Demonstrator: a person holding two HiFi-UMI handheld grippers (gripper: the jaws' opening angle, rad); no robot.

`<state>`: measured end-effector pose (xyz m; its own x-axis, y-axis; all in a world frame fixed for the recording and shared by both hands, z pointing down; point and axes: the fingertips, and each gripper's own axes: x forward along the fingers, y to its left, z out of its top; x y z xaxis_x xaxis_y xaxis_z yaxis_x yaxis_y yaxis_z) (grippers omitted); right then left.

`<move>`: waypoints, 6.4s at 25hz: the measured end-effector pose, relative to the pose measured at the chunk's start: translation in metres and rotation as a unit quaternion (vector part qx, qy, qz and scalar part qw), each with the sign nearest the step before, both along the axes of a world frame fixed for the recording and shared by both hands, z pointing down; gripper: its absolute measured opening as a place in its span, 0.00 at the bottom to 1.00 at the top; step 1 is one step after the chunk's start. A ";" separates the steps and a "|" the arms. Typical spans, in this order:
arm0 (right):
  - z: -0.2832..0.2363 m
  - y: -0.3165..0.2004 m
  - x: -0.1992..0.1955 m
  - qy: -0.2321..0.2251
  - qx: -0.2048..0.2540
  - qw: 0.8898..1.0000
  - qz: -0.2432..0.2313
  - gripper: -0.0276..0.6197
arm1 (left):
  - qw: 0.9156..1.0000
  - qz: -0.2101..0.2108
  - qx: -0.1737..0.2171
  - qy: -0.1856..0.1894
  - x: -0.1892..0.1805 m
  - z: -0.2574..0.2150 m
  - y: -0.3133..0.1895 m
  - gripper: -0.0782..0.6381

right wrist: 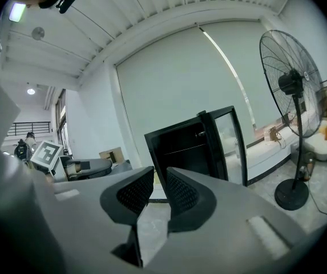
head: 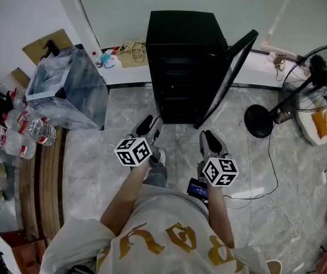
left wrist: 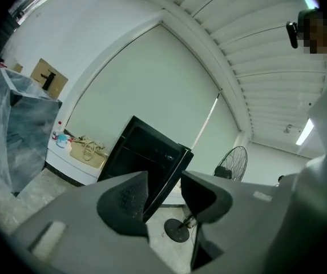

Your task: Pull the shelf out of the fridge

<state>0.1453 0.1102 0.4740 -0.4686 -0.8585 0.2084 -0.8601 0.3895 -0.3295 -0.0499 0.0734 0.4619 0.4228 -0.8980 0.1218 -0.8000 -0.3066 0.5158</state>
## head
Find clear water bottle red label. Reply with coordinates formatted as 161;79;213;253
0;123;37;160
22;118;58;147
2;109;30;131
10;87;29;111

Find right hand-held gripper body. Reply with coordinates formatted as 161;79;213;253
196;151;240;187

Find beige tote bag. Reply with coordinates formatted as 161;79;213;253
116;41;150;69

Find large cardboard box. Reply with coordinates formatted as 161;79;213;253
22;29;75;66

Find red brown box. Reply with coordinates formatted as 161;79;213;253
0;229;49;274

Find person's right forearm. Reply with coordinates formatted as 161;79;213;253
207;183;236;249

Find round wooden table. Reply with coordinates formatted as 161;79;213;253
18;126;67;241

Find grey shirt with yellow print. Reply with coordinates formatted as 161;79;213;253
39;183;270;274

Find black mini fridge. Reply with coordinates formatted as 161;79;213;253
146;10;260;130

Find white power cable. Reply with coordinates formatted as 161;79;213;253
264;194;301;243

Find person's left forearm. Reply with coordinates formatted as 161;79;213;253
99;160;150;237

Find black fridge door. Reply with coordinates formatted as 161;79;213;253
194;29;260;130

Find black tool on cardboard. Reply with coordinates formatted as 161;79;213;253
41;39;60;59

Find black standing fan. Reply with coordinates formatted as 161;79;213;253
244;45;327;139

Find person's beige shoe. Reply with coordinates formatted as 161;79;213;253
265;259;284;274

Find black power cable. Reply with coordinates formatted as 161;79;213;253
222;132;280;203

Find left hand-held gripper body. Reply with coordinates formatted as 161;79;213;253
114;129;160;168

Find small cardboard box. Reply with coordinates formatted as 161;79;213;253
10;67;31;90

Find black device with screen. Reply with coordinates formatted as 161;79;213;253
187;177;209;204

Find brown sandals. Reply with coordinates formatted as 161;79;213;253
272;53;287;82

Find person's jeans leg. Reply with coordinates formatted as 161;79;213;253
143;164;168;188

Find white round stool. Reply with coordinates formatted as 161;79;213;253
296;107;327;147

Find orange cushion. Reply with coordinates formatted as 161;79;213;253
311;108;327;140

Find person's grey shoe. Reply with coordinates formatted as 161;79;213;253
150;148;167;167

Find light blue plastic item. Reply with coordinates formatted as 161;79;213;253
100;53;116;69

